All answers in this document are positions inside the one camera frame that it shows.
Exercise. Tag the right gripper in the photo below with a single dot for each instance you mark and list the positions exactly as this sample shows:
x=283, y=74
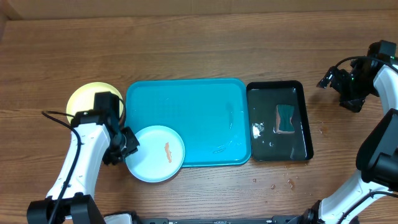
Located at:
x=355, y=105

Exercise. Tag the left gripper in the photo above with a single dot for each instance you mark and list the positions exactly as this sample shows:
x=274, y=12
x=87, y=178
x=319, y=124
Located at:
x=131, y=143

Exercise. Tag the light blue plastic plate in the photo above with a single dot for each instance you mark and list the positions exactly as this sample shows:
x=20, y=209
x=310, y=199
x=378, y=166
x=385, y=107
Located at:
x=159, y=156

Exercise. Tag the yellow-green plastic plate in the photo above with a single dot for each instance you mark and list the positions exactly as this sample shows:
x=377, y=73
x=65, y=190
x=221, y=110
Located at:
x=82, y=99

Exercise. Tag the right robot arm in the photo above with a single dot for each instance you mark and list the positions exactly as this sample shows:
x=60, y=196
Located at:
x=376, y=161

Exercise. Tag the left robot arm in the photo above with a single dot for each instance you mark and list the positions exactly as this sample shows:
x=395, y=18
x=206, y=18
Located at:
x=98, y=136

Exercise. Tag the teal plastic serving tray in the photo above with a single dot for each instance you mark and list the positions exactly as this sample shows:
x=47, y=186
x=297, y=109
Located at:
x=209, y=114

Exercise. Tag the black rectangular water tray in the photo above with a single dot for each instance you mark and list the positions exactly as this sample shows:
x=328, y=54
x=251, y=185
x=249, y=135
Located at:
x=262, y=98

